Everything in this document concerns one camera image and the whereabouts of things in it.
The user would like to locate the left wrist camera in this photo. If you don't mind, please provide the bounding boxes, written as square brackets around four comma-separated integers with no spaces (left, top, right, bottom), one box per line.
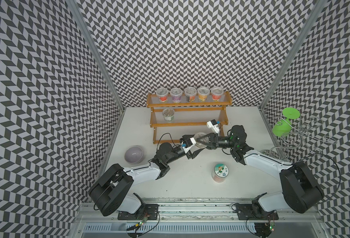
[180,135,196,154]

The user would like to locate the green plastic goblet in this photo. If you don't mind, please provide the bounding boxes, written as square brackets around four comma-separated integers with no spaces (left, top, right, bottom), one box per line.
[272,107,300,137]

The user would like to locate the clear seed container front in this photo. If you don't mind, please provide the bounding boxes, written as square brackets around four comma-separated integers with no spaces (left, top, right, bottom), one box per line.
[162,108,175,122]

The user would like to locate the silver wire cup rack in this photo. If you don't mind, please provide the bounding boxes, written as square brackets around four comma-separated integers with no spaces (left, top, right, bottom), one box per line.
[260,117,338,162]

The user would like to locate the orange wooden tiered shelf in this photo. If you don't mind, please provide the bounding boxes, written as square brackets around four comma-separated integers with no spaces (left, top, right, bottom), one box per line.
[146,91,232,144]

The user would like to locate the clear seed container beige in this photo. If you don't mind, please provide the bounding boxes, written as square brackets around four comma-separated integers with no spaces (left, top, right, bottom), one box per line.
[194,132,209,149]

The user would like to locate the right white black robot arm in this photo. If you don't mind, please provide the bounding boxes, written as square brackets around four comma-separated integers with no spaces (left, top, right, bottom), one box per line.
[195,125,325,218]

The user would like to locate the pink jar floral lid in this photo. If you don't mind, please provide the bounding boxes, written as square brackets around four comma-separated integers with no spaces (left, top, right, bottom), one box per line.
[212,164,229,182]

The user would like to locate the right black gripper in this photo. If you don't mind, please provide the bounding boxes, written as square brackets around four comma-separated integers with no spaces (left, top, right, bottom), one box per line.
[196,133,236,149]

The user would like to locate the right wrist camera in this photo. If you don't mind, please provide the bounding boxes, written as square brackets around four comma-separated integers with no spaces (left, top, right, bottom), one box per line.
[206,120,221,134]

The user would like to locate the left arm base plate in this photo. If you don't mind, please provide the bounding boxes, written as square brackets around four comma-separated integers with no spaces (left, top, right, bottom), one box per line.
[117,193,159,221]

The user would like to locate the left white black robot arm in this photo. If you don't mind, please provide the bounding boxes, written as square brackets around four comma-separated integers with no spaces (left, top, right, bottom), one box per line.
[88,142,203,219]

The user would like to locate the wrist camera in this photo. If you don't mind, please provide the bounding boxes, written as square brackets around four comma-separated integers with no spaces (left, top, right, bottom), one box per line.
[180,135,196,154]
[206,120,221,134]

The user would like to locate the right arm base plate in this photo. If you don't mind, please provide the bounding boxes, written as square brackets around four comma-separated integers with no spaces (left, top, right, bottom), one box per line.
[231,193,279,222]

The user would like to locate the clear seed container red label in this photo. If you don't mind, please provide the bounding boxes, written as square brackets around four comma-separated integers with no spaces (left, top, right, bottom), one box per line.
[156,87,169,103]

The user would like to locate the aluminium front rail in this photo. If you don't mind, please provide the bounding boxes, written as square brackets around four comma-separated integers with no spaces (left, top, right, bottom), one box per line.
[74,198,323,223]

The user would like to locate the lilac stacked bowls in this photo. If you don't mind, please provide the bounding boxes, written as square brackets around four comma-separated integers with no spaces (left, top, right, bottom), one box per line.
[124,146,144,165]

